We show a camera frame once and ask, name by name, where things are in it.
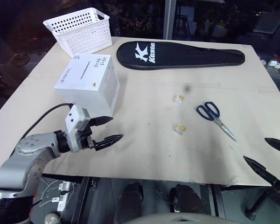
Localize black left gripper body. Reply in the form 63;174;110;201
77;126;96;150

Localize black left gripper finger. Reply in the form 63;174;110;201
93;134;125;152
90;116;114;128

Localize white cardboard box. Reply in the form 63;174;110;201
54;54;121;118

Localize black floor stand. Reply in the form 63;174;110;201
245;189;275;221

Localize white power strip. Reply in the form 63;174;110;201
56;195;70;212
57;181;72;196

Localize dark rounded shape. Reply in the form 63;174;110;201
168;184;210;216
117;182;145;224

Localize small clear packet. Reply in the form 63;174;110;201
174;124;187;135
173;94;186;105

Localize white perforated plastic basket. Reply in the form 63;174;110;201
42;7;113;58

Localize grey robot torso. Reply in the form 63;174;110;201
139;213;216;224

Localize black Kason racket cover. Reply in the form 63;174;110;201
116;41;246;71

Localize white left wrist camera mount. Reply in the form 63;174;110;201
64;105;93;154

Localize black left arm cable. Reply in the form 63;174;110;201
20;103;75;142

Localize blue handled scissors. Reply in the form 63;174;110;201
196;101;238;142

